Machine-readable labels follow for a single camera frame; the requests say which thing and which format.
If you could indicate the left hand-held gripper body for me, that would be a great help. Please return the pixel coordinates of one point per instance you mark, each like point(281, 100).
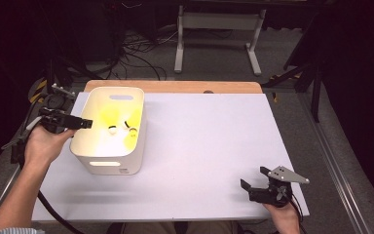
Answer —
point(56, 104)

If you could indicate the striped shirt sleeve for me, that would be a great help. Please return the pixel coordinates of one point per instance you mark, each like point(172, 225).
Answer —
point(19, 231)

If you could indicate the person's left hand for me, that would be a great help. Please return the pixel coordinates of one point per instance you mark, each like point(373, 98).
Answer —
point(44, 146)

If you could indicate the wooden table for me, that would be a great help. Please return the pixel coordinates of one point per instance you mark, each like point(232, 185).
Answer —
point(175, 86)

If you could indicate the black tripod stand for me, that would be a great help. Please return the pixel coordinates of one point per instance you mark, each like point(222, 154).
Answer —
point(315, 94)
point(50, 71)

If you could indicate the white plastic storage bin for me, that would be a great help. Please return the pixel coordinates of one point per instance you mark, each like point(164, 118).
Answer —
point(110, 162)

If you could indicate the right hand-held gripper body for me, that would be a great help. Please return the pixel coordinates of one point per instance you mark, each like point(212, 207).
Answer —
point(272, 195)

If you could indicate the yellow black hazard tape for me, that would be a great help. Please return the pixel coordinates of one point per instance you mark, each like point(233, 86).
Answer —
point(37, 89)

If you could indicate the metal floor rail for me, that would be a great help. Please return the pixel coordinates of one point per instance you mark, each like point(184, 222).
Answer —
point(0, 191)
point(334, 162)

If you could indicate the person's right hand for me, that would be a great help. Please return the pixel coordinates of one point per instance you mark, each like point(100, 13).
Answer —
point(285, 221)

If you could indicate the white metal stand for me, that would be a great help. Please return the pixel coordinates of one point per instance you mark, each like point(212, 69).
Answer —
point(219, 21)

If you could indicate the white board sheet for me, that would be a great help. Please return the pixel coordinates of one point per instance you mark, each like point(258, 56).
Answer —
point(224, 130)

